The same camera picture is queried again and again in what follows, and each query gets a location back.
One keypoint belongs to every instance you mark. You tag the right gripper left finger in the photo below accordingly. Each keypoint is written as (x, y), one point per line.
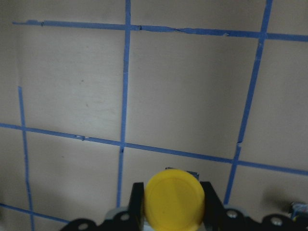
(132, 218)

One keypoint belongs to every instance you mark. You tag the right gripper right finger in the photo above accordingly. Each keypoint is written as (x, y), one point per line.
(217, 217)

